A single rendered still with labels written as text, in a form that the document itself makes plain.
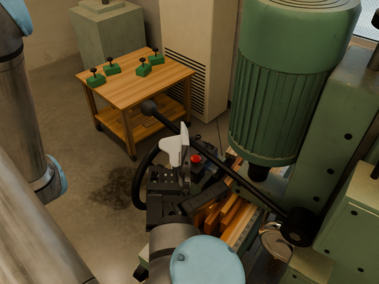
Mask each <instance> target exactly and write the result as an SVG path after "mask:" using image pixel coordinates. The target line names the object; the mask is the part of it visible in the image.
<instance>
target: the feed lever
mask: <svg viewBox="0 0 379 284"><path fill-rule="evenodd" d="M140 111H141V113H142V114H143V115H144V116H147V117H150V116H154V117H155V118H156V119H157V120H159V121H160V122H161V123H162V124H164V125H165V126H166V127H167V128H169V129H170V130H172V132H174V133H175V134H177V135H180V128H179V127H177V126H176V125H175V124H173V123H172V122H171V121H169V120H168V119H167V118H166V117H164V116H163V115H162V114H161V113H159V112H158V111H157V107H156V104H155V103H154V102H153V101H152V100H145V101H143V102H142V103H141V105H140ZM189 144H190V146H191V147H193V148H194V149H196V150H197V151H198V152H199V153H201V154H202V155H203V156H204V157H206V158H207V159H208V160H209V161H211V162H212V163H213V164H215V165H216V166H217V167H218V168H220V169H221V170H222V171H223V172H225V173H226V174H227V175H228V176H230V177H231V178H233V179H234V180H235V181H236V182H238V183H239V184H240V185H241V186H242V187H244V188H245V189H246V190H248V191H249V192H250V193H251V194H252V195H254V196H255V197H257V198H258V199H259V200H260V201H262V202H263V203H264V204H265V205H267V206H268V207H269V208H270V209H272V210H273V211H275V212H276V213H277V214H278V215H279V216H281V217H282V218H283V219H284V221H283V222H282V224H281V226H280V233H281V235H282V236H283V237H284V239H285V240H287V241H288V242H289V243H291V244H293V245H295V246H297V247H309V246H311V245H312V243H313V240H314V239H316V237H317V235H318V232H319V231H318V229H319V227H320V220H319V218H318V217H317V216H316V215H315V214H314V213H313V212H312V211H310V210H308V209H306V208H304V207H292V208H291V209H290V210H289V211H288V212H286V211H285V210H284V209H282V208H281V207H280V206H279V205H277V204H276V203H275V202H274V201H272V200H271V199H269V198H268V197H267V196H266V195H264V194H263V193H262V192H261V191H259V190H258V189H257V188H256V187H254V186H253V185H251V183H249V182H248V181H246V180H245V179H244V178H243V177H241V176H240V175H239V174H238V173H236V172H235V171H234V170H233V169H231V168H230V167H228V166H227V165H226V164H225V163H223V162H222V161H221V160H220V159H218V158H217V157H216V156H215V155H213V154H212V153H210V152H209V151H208V150H207V149H205V148H204V147H203V146H202V145H200V144H199V143H198V142H196V141H195V140H194V139H193V138H191V137H190V136H189Z"/></svg>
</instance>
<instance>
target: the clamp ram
mask: <svg viewBox="0 0 379 284"><path fill-rule="evenodd" d="M224 163H225V164H226V165H227V166H228V167H230V168H231V166H232V159H230V158H227V159H226V161H225V162H224ZM206 170H207V171H209V172H211V173H213V176H212V182H211V184H214V183H216V182H219V181H220V180H221V179H222V177H224V175H225V174H226V173H225V172H223V171H222V170H221V169H218V171H217V170H214V169H212V168H210V167H208V168H207V169H206Z"/></svg>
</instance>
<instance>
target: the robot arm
mask: <svg viewBox="0 0 379 284"><path fill-rule="evenodd" d="M32 32H33V24H32V20H31V17H30V14H29V12H28V9H27V7H26V5H25V3H24V1H23V0H0V284H100V283H99V282H98V280H97V279H96V278H95V276H94V275H93V274H92V272H91V271H90V269H89V268H88V267H87V265H86V264H85V262H84V261H83V260H82V258H81V257H80V255H79V254H78V252H77V251H76V250H75V248H74V247H73V246H72V244H71V243H70V241H69V240H68V238H67V237H66V236H65V234H64V233H63V231H62V230H61V229H60V227H59V226H58V225H57V223H56V221H55V220H54V219H53V217H52V216H51V215H50V213H49V212H48V210H47V209H46V208H45V205H46V204H48V203H50V202H52V201H53V200H55V199H58V198H59V197H60V196H61V195H63V194H64V193H65V192H66V191H67V187H68V183H67V179H66V177H65V174H64V172H62V170H61V166H60V165H59V163H58V162H57V160H56V159H55V158H54V157H52V156H50V155H45V153H44V150H43V145H42V139H41V134H40V130H39V125H38V120H37V115H36V109H35V106H34V101H33V95H32V90H31V86H30V81H29V76H28V71H27V65H26V62H25V57H24V44H23V38H22V37H24V36H25V37H28V35H31V34H32ZM158 146H159V148H160V149H161V150H163V151H164V152H167V153H168V155H169V163H170V165H171V169H168V168H161V167H160V166H148V183H146V207H147V217H146V232H149V278H148V279H147V280H146V281H145V282H144V283H143V284H245V273H244V268H243V265H242V263H241V261H240V259H239V257H238V255H237V254H236V253H235V251H234V250H233V249H232V248H231V247H230V246H229V245H228V244H227V243H225V242H224V241H223V240H221V239H219V238H217V237H214V236H209V235H200V231H199V229H198V228H197V227H196V226H194V225H193V220H192V219H191V218H193V217H194V216H196V215H197V214H199V213H200V212H202V211H204V210H205V209H207V208H208V207H210V206H211V205H213V204H215V203H218V202H220V201H221V200H223V199H224V198H225V197H226V196H227V195H228V194H227V192H228V191H229V189H230V188H229V186H228V185H227V184H226V183H225V182H224V181H223V180H221V181H219V182H216V183H214V184H212V185H211V186H210V187H208V188H207V189H205V190H203V191H202V192H200V193H198V194H197V195H195V196H193V197H191V194H190V190H191V176H190V142H189V136H188V130H187V127H186V125H185V123H184V122H180V135H176V136H171V137H166V138H162V139H161V140H160V141H159V143H158ZM179 166H180V170H179ZM150 171H154V172H156V173H151V177H150Z"/></svg>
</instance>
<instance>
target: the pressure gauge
mask: <svg viewBox="0 0 379 284"><path fill-rule="evenodd" d="M133 277H134V278H135V279H136V280H138V281H139V282H143V281H144V280H145V281H146V280H147V279H148V278H149V271H148V270H146V268H144V267H143V266H141V264H140V263H139V264H138V265H137V266H136V268H135V270H134V272H133Z"/></svg>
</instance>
